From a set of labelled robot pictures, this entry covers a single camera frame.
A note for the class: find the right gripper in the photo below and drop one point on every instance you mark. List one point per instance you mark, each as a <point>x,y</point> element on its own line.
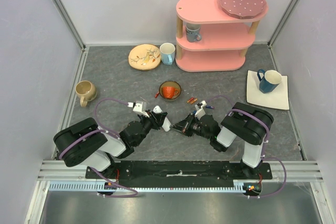
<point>189,126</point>

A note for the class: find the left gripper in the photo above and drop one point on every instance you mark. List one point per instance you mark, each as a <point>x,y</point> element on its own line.
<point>159,117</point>

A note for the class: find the white remote control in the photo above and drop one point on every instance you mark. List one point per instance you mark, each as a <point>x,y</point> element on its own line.
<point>166,124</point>

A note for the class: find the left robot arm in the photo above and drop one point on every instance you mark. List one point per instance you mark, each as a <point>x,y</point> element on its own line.
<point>89,144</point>

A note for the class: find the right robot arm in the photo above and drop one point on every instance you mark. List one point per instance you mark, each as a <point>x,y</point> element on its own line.
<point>247,122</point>

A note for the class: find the orange cup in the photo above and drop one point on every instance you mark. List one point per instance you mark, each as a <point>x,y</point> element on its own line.
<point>169,92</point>

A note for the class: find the yellow floral plate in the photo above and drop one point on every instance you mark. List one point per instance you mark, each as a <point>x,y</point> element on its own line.
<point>144,57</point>

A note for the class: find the light blue mug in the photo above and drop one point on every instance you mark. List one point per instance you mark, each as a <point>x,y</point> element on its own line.
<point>167,51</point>

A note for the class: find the beige mug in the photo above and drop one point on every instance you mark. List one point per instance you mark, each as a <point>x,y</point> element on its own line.
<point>86,91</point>

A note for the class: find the grey mug on shelf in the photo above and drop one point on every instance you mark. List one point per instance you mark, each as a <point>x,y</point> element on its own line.
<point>193,32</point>

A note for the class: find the pink three-tier shelf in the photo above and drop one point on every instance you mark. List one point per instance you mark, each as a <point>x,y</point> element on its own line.
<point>225,39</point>

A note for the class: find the dark blue mug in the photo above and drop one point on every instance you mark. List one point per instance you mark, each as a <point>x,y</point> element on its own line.
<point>268,80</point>

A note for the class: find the white square plate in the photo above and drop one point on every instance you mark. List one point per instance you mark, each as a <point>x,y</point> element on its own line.
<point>276,99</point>

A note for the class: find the pink dotted plate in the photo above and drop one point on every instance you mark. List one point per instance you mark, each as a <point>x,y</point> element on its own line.
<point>243,9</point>

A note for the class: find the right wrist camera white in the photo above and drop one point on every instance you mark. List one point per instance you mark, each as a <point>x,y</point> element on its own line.
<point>199,109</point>

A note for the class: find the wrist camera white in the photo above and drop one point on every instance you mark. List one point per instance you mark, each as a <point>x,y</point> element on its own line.
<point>199,109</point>
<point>138,107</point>

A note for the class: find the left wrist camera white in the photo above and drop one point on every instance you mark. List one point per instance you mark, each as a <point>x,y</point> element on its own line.
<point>138,107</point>

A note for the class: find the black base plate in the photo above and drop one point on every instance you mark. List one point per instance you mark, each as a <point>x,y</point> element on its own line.
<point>177,173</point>

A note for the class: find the white cable duct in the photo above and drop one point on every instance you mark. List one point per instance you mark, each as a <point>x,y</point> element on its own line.
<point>104,187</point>

